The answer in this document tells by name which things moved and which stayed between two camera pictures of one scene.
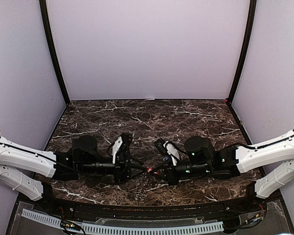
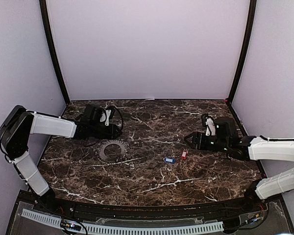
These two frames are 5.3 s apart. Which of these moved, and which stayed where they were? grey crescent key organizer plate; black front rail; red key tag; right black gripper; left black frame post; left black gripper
Moved: grey crescent key organizer plate; red key tag; right black gripper; left black gripper
Stayed: left black frame post; black front rail
